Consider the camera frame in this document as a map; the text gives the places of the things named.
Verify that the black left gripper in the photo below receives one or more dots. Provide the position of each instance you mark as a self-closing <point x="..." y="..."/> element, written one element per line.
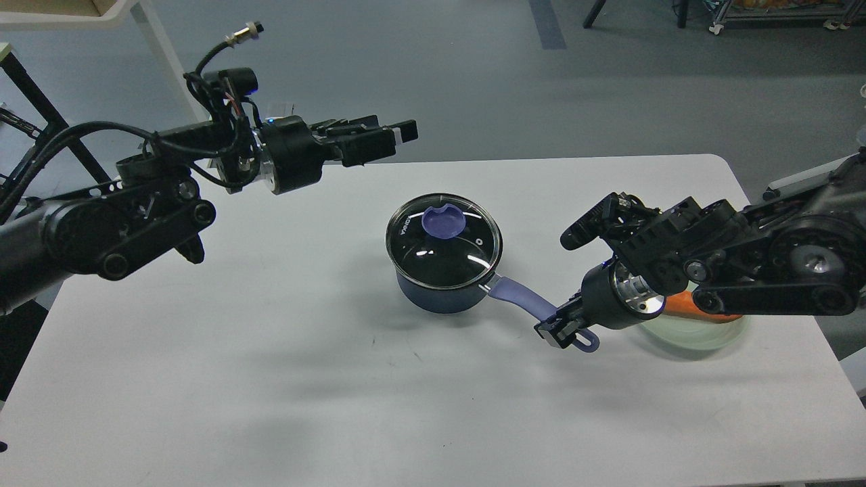
<point x="295" y="157"/>

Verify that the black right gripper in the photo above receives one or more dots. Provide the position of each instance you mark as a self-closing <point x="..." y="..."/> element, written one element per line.
<point x="610" y="296"/>

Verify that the dark blue saucepan purple handle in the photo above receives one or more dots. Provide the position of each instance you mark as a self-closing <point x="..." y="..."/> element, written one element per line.
<point x="458" y="300"/>

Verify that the glass pot lid purple knob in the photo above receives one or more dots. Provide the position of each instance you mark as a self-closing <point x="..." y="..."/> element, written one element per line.
<point x="443" y="241"/>

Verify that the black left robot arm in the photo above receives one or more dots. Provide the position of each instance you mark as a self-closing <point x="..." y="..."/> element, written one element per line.
<point x="117" y="226"/>

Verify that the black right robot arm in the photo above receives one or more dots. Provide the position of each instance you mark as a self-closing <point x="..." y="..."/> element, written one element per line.
<point x="800" y="252"/>

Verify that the orange toy carrot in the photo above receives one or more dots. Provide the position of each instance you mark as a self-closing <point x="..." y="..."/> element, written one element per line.
<point x="682" y="306"/>

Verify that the light green plate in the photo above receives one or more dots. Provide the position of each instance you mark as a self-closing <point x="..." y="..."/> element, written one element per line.
<point x="694" y="335"/>

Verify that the black stand leg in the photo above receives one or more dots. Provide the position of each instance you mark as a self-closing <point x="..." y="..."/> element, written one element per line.
<point x="680" y="8"/>

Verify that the wheeled metal cart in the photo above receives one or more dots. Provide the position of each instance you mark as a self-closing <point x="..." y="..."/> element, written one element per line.
<point x="830" y="15"/>

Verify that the white table frame leg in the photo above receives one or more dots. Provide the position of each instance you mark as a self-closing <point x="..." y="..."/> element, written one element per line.
<point x="102" y="15"/>

